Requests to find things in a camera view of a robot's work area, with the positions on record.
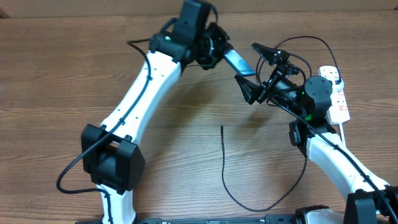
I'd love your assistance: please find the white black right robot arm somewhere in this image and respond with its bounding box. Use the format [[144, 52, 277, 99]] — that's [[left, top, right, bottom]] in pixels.
[[235, 42, 397, 223]]

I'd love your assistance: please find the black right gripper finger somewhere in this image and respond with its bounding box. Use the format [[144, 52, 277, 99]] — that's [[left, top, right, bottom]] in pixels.
[[234, 75, 263, 105], [251, 42, 290, 66]]

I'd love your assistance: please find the Samsung Galaxy smartphone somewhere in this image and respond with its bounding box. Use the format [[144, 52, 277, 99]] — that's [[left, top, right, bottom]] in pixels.
[[224, 49, 255, 77]]

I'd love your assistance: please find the black charger cable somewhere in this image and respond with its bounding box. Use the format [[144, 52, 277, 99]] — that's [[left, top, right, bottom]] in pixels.
[[220, 35, 343, 213]]

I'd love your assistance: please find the white charger plug adapter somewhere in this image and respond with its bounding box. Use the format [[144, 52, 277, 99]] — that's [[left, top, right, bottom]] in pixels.
[[330, 78, 345, 93]]

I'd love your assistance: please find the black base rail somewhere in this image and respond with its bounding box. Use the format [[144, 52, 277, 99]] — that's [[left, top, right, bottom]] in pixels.
[[74, 205, 349, 224]]

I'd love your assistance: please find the white power strip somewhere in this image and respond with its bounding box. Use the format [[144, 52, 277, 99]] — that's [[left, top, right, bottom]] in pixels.
[[318, 65, 350, 125]]

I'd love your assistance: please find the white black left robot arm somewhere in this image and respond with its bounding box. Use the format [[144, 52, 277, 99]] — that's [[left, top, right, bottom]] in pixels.
[[81, 1, 229, 223]]

